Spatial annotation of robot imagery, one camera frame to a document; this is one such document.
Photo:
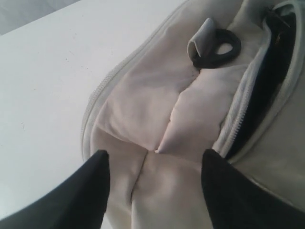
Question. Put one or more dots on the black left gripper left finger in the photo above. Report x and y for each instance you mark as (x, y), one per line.
(79, 202)

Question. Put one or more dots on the beige fabric duffel bag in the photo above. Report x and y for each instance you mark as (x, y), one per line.
(226, 75)

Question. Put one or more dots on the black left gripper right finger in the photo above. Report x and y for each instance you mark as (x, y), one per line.
(234, 202)

